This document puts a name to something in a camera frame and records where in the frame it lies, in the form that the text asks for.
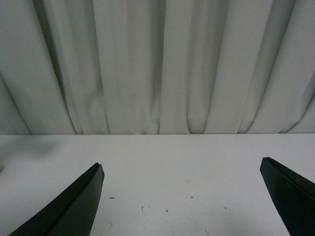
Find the white pleated curtain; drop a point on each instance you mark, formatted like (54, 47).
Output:
(157, 66)

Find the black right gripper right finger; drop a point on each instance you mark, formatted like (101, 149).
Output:
(293, 197)

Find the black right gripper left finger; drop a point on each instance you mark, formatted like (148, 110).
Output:
(71, 213)

